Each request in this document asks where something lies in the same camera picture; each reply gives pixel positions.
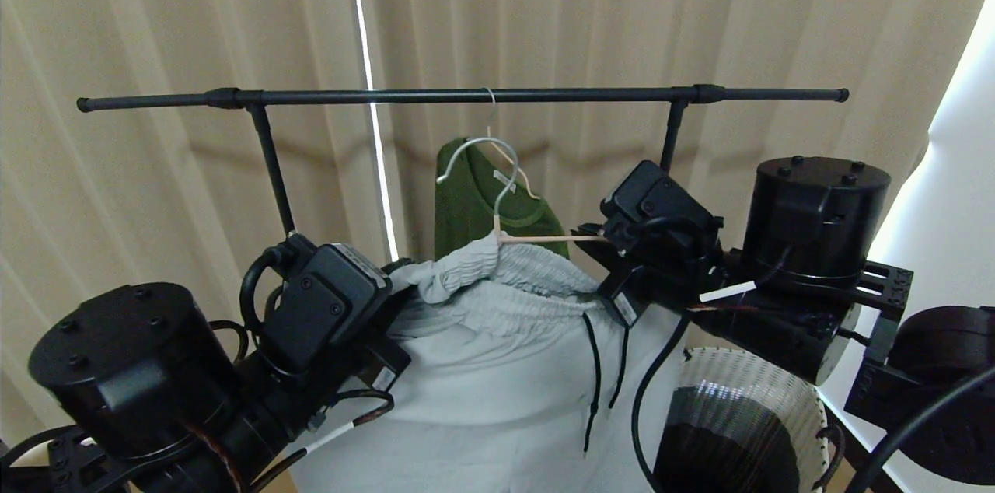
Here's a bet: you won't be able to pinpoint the white laundry basket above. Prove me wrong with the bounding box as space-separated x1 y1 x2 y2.
653 348 844 493

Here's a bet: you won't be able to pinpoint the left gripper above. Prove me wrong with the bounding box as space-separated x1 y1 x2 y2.
154 336 413 493

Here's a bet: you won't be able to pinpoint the pale grey shorts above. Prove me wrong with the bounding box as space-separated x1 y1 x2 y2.
284 233 685 493

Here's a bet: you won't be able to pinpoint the green long-sleeved shirt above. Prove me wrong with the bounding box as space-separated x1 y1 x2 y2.
433 138 571 260

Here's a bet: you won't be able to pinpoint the black clothes rack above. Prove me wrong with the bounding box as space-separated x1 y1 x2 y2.
76 85 850 239

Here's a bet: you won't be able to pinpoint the black cable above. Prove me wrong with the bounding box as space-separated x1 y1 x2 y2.
239 244 298 340
631 215 995 493

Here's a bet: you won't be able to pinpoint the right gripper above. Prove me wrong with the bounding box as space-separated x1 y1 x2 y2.
589 244 861 386

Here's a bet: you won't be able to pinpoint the pink clothes hanger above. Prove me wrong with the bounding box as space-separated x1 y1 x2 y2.
484 87 543 201
437 137 615 247

